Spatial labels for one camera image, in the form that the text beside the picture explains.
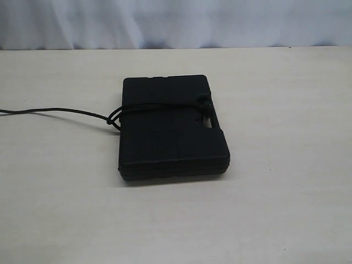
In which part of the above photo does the black plastic tool case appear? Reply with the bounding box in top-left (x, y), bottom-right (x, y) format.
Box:
top-left (118, 75), bottom-right (230, 182)

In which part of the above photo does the black braided rope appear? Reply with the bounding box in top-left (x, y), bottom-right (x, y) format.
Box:
top-left (0, 100), bottom-right (212, 133)

